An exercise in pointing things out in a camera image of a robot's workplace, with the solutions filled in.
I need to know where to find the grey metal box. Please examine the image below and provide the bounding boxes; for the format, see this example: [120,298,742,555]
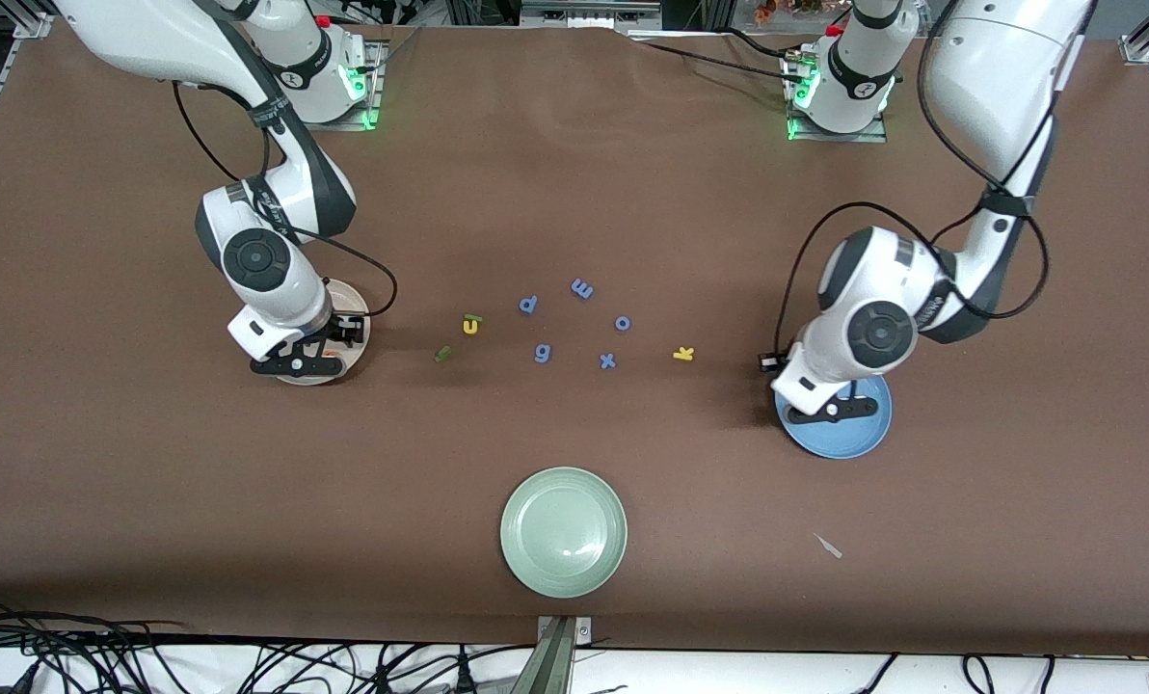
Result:
[521,0,662,28]

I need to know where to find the beige brown round plate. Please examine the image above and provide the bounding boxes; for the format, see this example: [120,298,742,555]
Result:
[273,279,372,387]

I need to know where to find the black base power cable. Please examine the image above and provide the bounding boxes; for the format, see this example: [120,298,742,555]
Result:
[629,39,802,86]
[717,27,815,65]

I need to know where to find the orange artificial flowers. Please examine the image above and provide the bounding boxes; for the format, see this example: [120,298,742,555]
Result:
[753,0,831,22]

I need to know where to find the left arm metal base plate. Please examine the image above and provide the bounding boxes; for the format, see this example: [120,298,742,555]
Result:
[785,48,890,145]

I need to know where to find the blue round plate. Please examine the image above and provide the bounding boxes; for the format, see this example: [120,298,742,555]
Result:
[775,371,894,460]

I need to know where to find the brown table cover sheet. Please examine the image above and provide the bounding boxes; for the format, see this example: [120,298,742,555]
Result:
[0,14,1149,656]

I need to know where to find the grey metal camera bracket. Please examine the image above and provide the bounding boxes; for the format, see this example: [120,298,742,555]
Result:
[536,616,593,694]

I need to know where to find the pale green round plate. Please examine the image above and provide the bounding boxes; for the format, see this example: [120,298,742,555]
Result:
[499,467,628,600]

